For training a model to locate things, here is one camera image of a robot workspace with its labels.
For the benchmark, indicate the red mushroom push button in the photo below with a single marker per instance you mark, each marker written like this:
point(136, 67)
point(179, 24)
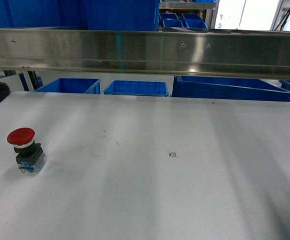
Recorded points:
point(30, 155)

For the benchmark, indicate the large blue crate on shelf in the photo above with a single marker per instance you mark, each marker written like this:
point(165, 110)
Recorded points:
point(113, 15)

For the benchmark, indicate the blue bin below middle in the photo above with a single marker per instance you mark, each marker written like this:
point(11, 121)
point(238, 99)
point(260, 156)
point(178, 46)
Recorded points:
point(137, 88)

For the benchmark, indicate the blue bin below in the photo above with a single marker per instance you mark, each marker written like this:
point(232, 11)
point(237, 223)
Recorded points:
point(137, 88)
point(73, 86)

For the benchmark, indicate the small QR code sticker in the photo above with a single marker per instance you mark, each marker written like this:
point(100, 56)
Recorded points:
point(172, 154)

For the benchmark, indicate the large blue crate below right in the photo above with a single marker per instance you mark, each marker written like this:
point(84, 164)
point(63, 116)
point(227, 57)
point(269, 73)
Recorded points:
point(228, 88)

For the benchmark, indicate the blue bin below left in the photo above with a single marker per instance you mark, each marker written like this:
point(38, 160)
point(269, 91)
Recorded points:
point(73, 86)

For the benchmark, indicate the stainless steel shelf rail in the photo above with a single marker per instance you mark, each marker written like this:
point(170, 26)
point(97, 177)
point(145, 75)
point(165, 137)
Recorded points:
point(170, 51)

